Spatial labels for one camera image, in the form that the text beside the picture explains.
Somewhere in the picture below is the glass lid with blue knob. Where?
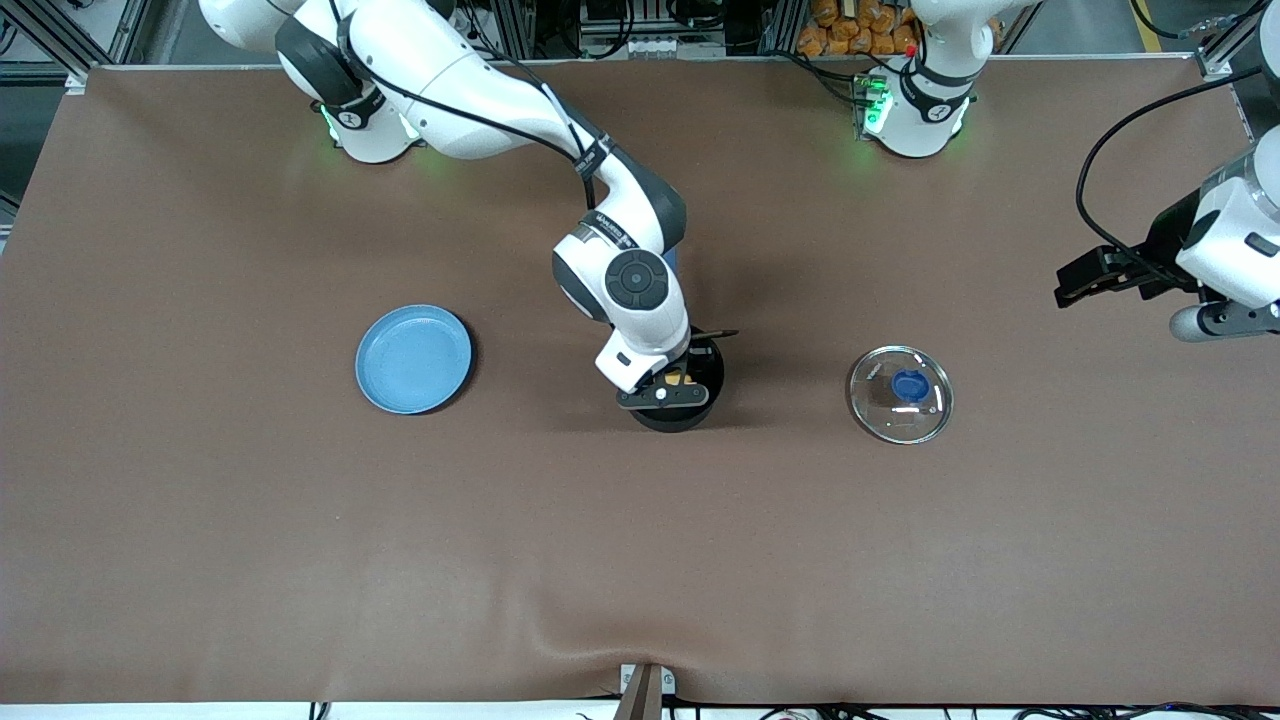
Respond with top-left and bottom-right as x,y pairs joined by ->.
848,345 -> 955,445

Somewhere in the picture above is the blue round plate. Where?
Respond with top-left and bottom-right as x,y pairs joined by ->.
355,304 -> 474,416

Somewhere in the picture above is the bag of orange objects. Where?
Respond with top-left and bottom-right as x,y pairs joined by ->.
798,0 -> 923,58

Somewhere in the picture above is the brown table cloth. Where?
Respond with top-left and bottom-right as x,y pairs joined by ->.
0,57 -> 1280,707

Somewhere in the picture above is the black pot with blue handle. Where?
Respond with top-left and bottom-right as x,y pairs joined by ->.
630,245 -> 727,433

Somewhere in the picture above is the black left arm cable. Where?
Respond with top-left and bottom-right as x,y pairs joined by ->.
1076,65 -> 1280,286

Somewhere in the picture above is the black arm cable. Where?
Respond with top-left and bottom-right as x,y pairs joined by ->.
325,0 -> 613,211
1076,65 -> 1280,286

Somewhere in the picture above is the aluminium frame beam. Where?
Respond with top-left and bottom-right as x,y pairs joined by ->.
0,0 -> 113,83
1198,0 -> 1280,81

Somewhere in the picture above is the metal bracket with post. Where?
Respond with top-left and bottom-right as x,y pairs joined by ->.
619,662 -> 677,720

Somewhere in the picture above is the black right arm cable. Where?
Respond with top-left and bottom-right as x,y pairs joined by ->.
325,0 -> 613,211

